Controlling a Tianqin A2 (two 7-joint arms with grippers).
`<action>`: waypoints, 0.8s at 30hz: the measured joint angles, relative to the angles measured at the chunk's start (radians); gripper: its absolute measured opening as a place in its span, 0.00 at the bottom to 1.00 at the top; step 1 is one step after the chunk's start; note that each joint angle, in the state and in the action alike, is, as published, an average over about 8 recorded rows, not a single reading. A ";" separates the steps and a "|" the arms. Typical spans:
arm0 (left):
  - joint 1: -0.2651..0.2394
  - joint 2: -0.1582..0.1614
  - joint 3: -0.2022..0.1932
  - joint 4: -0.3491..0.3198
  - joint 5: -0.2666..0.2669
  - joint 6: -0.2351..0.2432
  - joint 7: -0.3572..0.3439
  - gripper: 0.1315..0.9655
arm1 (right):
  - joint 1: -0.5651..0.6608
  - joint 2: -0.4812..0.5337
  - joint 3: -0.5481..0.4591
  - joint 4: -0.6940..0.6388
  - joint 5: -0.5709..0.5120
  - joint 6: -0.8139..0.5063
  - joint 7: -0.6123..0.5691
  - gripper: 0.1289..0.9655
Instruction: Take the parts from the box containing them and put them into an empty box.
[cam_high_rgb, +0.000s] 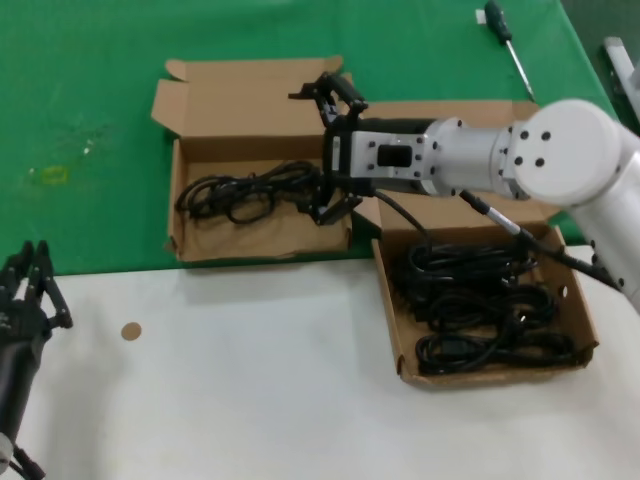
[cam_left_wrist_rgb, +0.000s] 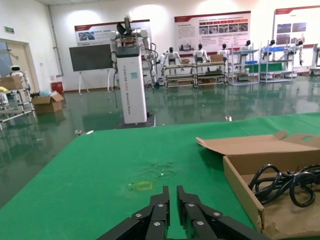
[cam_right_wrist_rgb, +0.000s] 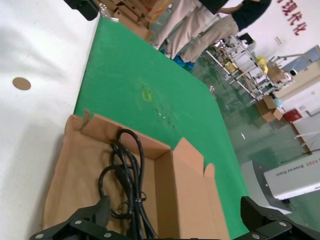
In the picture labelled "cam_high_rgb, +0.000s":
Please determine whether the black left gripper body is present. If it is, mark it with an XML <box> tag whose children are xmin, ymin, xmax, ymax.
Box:
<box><xmin>0</xmin><ymin>298</ymin><xmax>52</xmax><ymax>437</ymax></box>

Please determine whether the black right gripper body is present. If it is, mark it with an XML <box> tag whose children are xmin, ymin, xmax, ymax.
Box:
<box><xmin>323</xmin><ymin>118</ymin><xmax>435</xmax><ymax>198</ymax></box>

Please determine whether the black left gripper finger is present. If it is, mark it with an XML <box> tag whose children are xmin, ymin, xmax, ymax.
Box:
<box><xmin>27</xmin><ymin>239</ymin><xmax>75</xmax><ymax>331</ymax></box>
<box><xmin>0</xmin><ymin>241</ymin><xmax>35</xmax><ymax>304</ymax></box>

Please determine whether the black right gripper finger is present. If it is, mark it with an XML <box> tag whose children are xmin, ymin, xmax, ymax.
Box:
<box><xmin>288</xmin><ymin>72</ymin><xmax>370</xmax><ymax>133</ymax></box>
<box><xmin>299</xmin><ymin>169</ymin><xmax>365</xmax><ymax>228</ymax></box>

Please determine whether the black power cable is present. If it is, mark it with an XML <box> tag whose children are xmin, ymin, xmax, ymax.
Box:
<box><xmin>407</xmin><ymin>242</ymin><xmax>539</xmax><ymax>306</ymax></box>
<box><xmin>414</xmin><ymin>284</ymin><xmax>559</xmax><ymax>341</ymax></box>
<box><xmin>177</xmin><ymin>160</ymin><xmax>326</xmax><ymax>227</ymax></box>
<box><xmin>414</xmin><ymin>332</ymin><xmax>576</xmax><ymax>376</ymax></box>

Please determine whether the brown cardboard box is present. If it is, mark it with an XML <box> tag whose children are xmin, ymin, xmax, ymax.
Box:
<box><xmin>341</xmin><ymin>98</ymin><xmax>600</xmax><ymax>386</ymax></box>
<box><xmin>149</xmin><ymin>54</ymin><xmax>360</xmax><ymax>264</ymax></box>

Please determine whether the green tablecloth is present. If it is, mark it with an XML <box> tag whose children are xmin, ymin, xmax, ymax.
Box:
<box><xmin>0</xmin><ymin>0</ymin><xmax>640</xmax><ymax>279</ymax></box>

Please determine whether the grey white metal bar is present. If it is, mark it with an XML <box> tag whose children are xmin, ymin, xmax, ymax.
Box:
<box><xmin>602</xmin><ymin>37</ymin><xmax>640</xmax><ymax>134</ymax></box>

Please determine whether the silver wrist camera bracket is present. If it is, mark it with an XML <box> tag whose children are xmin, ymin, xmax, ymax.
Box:
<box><xmin>352</xmin><ymin>130</ymin><xmax>437</xmax><ymax>182</ymax></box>

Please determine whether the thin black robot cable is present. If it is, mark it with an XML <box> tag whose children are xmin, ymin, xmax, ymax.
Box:
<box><xmin>372</xmin><ymin>190</ymin><xmax>434</xmax><ymax>251</ymax></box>

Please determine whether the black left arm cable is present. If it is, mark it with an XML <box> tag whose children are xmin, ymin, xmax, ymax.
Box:
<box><xmin>7</xmin><ymin>441</ymin><xmax>47</xmax><ymax>480</ymax></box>

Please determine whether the black cable with metal connector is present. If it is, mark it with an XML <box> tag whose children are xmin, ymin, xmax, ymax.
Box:
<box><xmin>458</xmin><ymin>189</ymin><xmax>624</xmax><ymax>294</ymax></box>

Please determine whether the green handled screwdriver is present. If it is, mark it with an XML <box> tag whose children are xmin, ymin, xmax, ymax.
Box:
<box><xmin>483</xmin><ymin>0</ymin><xmax>537</xmax><ymax>100</ymax></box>

